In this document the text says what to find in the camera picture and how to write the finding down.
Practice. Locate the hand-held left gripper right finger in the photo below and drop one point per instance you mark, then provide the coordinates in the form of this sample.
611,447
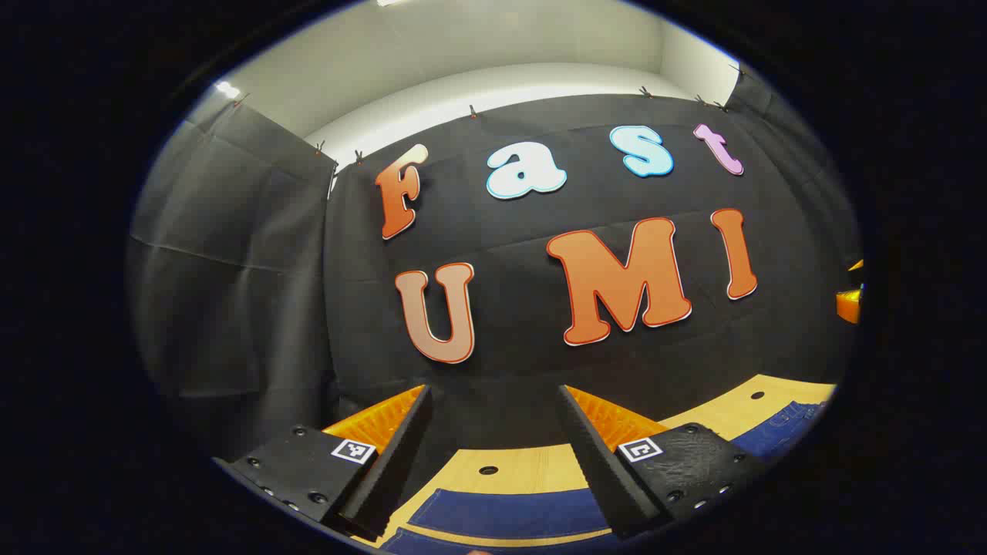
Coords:
597,462

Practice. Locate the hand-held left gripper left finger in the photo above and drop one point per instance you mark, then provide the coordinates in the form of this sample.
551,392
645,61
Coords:
397,462

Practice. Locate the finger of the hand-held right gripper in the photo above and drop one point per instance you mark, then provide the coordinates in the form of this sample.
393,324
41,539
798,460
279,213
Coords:
849,306

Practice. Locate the blue jeans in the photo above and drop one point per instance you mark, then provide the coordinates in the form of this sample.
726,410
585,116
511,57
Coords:
501,512

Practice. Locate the black backdrop cloth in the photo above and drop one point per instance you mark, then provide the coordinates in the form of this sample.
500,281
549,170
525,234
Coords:
501,231

